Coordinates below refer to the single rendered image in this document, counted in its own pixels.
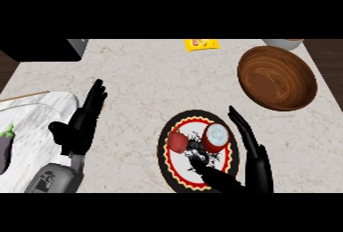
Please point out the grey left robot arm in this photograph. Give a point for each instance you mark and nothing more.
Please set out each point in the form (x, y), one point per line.
(55, 176)

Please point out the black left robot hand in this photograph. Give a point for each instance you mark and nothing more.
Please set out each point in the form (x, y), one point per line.
(83, 120)

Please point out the white marble cutting board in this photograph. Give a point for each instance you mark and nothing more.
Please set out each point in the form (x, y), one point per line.
(32, 136)

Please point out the yellow snack bag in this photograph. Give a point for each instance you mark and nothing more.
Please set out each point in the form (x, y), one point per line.
(202, 44)

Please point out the black rimmed patterned plate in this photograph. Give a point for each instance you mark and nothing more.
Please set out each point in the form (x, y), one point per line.
(197, 151)

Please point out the purple eggplant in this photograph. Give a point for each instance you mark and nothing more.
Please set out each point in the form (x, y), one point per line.
(5, 149)

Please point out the grey cylindrical container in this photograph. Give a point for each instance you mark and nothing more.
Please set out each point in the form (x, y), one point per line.
(283, 43)

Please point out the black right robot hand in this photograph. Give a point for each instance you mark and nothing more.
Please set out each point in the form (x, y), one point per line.
(255, 169)

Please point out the brown wooden bowl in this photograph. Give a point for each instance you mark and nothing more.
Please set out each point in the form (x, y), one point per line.
(277, 78)

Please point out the black appliance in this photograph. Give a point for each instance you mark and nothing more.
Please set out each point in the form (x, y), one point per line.
(41, 50)

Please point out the red bell pepper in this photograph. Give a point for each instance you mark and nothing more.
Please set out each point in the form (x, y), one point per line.
(178, 142)

